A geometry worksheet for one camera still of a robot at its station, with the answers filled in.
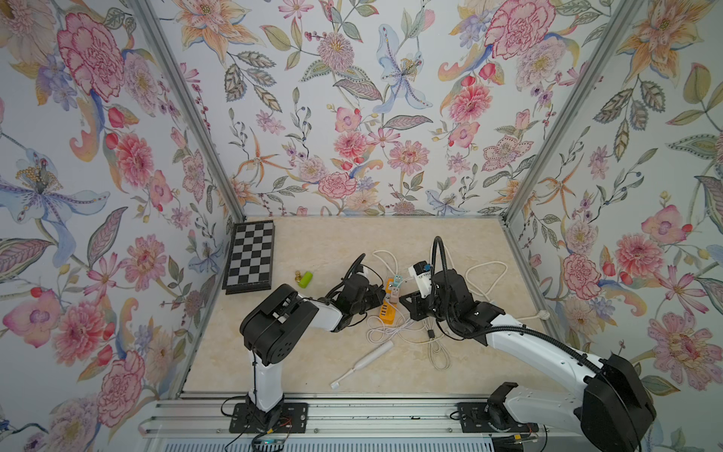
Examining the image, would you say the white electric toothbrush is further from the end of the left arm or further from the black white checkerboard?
the black white checkerboard

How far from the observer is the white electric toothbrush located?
801 mm

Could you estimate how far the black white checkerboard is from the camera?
995 millimetres

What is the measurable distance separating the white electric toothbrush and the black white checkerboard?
0.41 meters

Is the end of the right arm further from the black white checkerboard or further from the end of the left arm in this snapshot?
the black white checkerboard
